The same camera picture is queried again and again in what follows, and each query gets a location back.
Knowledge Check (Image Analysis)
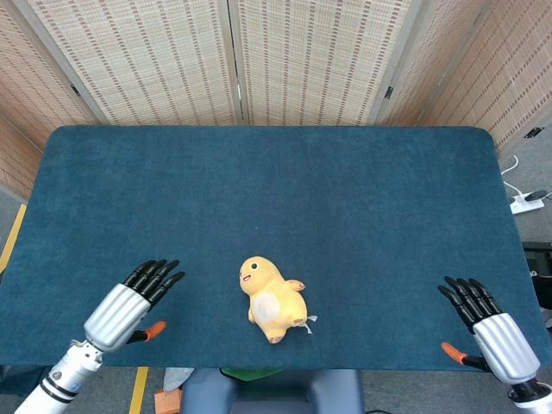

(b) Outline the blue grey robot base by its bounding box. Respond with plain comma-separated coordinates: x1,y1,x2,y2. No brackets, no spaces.
179,369,366,414

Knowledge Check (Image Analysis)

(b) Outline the blue velvet table cloth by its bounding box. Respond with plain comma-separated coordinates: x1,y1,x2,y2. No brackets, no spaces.
0,124,545,372

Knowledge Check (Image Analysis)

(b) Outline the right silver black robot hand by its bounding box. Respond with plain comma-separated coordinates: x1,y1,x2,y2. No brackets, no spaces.
437,276,542,385

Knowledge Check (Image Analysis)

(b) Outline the white power strip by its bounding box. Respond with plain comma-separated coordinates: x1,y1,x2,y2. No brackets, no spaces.
510,193,547,216

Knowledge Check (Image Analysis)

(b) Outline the green sheet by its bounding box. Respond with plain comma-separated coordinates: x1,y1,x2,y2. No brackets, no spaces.
219,367,285,381

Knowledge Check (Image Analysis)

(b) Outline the orange block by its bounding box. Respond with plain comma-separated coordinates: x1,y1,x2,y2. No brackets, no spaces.
154,387,182,414

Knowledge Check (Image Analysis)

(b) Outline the grey cloth piece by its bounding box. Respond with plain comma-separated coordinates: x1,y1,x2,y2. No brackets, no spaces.
162,367,195,393

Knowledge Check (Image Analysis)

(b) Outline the black box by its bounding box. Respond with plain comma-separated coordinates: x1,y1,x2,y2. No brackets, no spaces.
521,241,552,311

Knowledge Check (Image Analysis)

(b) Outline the yellow plush toy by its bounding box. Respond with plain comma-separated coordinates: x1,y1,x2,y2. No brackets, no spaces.
239,255,319,345

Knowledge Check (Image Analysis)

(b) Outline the yellow floor tape strip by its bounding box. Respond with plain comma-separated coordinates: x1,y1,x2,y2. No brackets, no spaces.
0,204,28,273
129,367,150,414

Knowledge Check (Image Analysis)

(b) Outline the white power cable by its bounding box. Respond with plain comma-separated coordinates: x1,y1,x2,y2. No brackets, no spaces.
499,154,525,198

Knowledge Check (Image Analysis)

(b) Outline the woven bamboo screen panel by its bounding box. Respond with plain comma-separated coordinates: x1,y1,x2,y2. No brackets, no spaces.
16,0,245,126
0,116,44,200
368,0,492,127
227,0,423,126
0,0,107,150
424,0,552,150

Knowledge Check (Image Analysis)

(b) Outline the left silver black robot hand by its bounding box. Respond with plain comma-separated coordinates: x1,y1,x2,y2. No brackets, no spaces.
83,259,186,354

